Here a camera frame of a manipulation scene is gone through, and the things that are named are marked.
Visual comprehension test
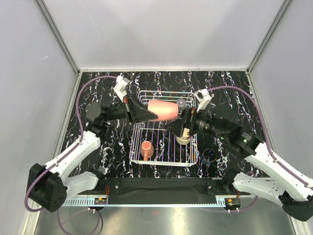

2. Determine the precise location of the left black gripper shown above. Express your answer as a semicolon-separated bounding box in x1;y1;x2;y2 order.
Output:
103;93;158;125

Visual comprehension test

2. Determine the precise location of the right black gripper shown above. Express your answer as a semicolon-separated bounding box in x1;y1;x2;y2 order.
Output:
164;104;227;141

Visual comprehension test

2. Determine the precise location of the cream brown paper cup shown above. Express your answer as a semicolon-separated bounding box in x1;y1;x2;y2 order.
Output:
176;128;191;145

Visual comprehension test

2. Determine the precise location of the clear glass cup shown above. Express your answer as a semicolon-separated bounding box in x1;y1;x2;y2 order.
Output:
177;98;186;114

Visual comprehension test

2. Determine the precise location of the pink plastic cup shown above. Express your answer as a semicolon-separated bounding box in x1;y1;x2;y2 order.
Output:
148;100;179;121

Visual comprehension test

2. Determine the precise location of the orange ceramic mug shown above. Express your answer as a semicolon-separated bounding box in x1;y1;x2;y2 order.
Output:
140;141;154;161

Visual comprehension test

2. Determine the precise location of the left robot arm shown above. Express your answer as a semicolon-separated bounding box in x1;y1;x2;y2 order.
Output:
24;94;158;212

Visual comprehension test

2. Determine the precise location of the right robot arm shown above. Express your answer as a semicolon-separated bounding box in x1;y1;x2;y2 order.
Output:
164;108;313;221

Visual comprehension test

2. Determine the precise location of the dark blue glass cup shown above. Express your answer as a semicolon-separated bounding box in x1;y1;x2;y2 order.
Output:
201;149;217;168

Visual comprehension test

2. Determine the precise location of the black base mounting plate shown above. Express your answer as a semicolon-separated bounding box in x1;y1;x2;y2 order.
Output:
81;178;238;205

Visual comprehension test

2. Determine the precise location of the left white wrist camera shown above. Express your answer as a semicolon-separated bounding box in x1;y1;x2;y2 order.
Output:
113;75;131;102

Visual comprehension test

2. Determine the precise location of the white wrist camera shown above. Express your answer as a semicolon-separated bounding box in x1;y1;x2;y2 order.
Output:
195;89;212;112
113;75;131;102

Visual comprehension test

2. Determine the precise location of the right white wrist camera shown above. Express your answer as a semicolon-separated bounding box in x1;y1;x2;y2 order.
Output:
195;89;212;112

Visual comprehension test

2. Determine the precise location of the white wire dish rack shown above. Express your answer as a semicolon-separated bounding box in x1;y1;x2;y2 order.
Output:
129;90;199;167

